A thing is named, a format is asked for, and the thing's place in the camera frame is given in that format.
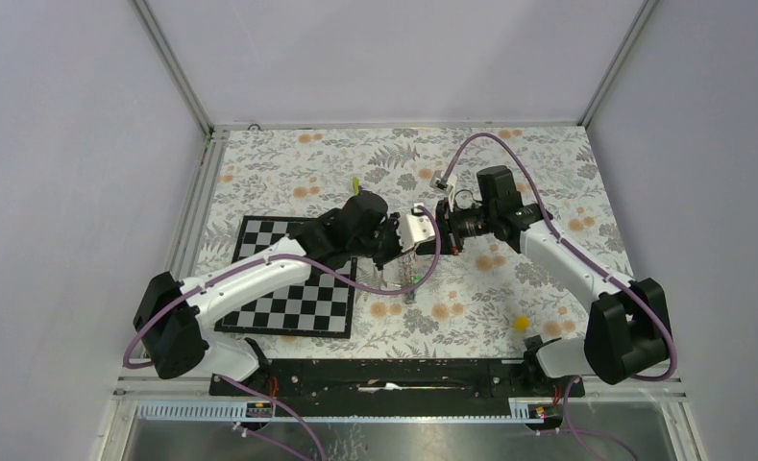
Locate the floral patterned table mat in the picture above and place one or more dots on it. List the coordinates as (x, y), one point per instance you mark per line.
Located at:
(467, 308)

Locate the yellow cube block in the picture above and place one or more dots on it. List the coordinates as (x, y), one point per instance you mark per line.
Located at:
(522, 324)

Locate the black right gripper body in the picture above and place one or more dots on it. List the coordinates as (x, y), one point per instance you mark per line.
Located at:
(458, 225)

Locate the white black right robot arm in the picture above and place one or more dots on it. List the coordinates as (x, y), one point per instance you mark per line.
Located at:
(627, 319)

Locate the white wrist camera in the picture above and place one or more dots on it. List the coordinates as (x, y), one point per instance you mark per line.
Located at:
(415, 228)
(446, 186)

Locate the black white chessboard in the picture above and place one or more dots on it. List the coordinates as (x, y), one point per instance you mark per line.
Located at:
(322, 306)

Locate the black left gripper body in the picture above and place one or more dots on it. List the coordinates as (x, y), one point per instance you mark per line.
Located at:
(385, 243)

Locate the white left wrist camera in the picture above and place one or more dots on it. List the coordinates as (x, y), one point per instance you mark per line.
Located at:
(415, 228)

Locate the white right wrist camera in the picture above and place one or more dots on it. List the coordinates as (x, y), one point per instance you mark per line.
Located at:
(446, 186)

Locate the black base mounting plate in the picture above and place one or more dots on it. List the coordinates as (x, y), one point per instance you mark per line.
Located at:
(461, 388)

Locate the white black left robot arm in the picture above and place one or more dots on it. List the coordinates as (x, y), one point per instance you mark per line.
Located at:
(175, 319)

